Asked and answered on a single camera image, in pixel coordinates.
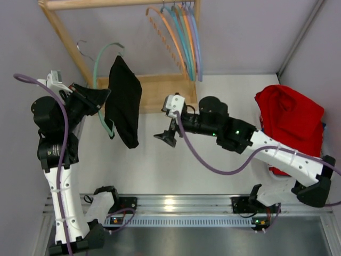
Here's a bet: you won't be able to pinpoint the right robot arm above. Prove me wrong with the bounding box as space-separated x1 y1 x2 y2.
154 93 340 208

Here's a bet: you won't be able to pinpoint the aluminium mounting rail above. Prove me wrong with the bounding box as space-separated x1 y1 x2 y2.
103 195 336 231

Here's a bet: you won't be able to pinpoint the lilac hanger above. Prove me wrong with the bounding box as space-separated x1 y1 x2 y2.
185 5 198 80

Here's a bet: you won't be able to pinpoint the red cloth pile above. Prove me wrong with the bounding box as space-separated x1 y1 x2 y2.
254 84 325 177

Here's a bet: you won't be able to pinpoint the blue hanger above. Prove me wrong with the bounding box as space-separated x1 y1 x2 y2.
189 6 203 82

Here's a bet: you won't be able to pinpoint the black trousers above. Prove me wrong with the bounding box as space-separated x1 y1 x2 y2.
104 55 142 149

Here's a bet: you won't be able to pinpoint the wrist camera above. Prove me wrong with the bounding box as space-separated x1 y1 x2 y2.
161 94 185 118
38 70 72 94

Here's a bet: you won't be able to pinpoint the light orange hanger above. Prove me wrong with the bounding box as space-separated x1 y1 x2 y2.
178 4 196 81

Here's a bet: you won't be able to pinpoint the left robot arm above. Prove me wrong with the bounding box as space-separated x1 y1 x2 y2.
31 79 118 255

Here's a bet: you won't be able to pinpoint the mint green hanger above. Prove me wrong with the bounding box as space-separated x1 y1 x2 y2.
93 42 126 139

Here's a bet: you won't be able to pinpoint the wooden hanger rack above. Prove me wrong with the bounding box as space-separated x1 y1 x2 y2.
38 1 198 114

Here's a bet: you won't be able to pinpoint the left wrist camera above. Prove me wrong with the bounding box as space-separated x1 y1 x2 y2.
38 70 72 94

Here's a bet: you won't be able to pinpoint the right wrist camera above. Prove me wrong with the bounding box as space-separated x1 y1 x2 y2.
161 94 185 118

